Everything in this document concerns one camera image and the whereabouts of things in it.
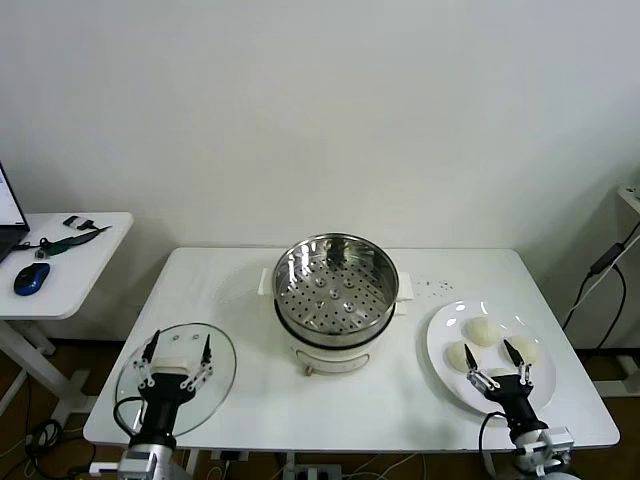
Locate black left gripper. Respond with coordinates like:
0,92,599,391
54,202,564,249
132,328,216,442

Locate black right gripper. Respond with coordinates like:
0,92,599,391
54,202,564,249
463,338,547,442

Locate round glass pot lid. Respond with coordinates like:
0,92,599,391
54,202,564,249
114,322,238,439

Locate perforated steel steamer basket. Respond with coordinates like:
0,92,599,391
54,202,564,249
256,231,415,337

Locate white oval plate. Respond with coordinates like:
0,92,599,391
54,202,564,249
425,299,558,420

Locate white side table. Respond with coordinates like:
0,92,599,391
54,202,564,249
0,212,135,426

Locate blue computer mouse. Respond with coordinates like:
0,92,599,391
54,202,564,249
13,261,51,296

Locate white power strip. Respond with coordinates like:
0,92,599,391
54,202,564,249
285,463,345,480

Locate black laptop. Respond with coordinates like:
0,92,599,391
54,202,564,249
0,162,31,264

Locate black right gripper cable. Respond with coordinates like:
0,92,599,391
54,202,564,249
479,410,506,480

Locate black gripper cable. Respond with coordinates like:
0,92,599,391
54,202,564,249
479,410,506,480
112,397,147,444

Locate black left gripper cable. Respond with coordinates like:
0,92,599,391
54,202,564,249
112,397,147,444

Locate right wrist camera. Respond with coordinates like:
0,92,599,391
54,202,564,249
542,425,574,459

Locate black floor cables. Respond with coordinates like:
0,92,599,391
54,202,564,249
22,418,99,480

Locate black power adapter cable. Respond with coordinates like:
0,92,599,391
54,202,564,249
562,219,640,351

